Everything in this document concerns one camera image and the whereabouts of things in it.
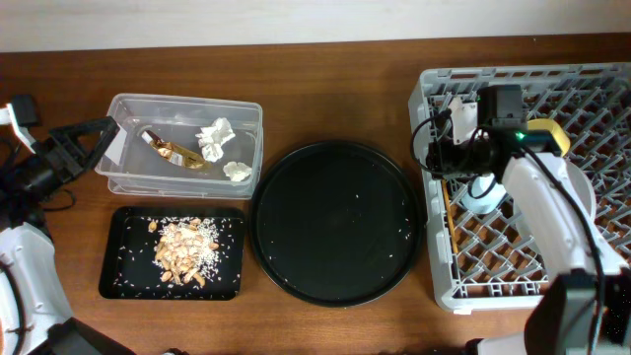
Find yellow bowl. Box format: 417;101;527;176
527;118;571;156

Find food scraps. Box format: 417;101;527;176
147;217;222;290

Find gold snack wrapper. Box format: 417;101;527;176
141;130;210;171

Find wooden chopstick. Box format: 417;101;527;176
441;179;458;254

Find blue cup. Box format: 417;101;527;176
461;174;506;214

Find round black serving tray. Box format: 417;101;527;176
249;141;427;308

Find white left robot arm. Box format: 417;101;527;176
1;116;130;354

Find large white tissue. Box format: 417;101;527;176
195;117;236;163

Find clear plastic waste bin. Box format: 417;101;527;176
95;94;263;199

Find grey dishwasher rack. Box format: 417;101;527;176
408;62;630;314

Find light grey plate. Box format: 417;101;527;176
512;160;597;238

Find black rectangular tray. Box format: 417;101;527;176
99;206;246;301

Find small white tissue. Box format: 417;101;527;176
223;162;252;182

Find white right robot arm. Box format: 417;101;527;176
416;85;630;355

